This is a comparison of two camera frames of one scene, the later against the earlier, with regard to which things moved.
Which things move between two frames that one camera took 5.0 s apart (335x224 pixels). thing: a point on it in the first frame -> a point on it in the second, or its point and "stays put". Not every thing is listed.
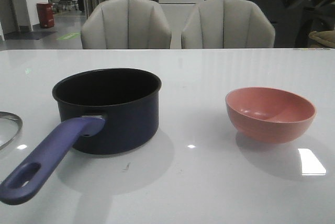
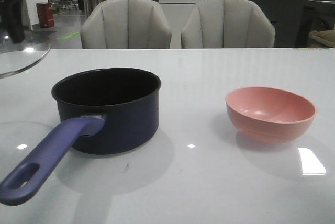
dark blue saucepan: [101, 111] stays put
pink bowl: [270, 115] stays put
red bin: [46, 14] stays put
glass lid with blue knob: [11, 125] -> [15, 56]
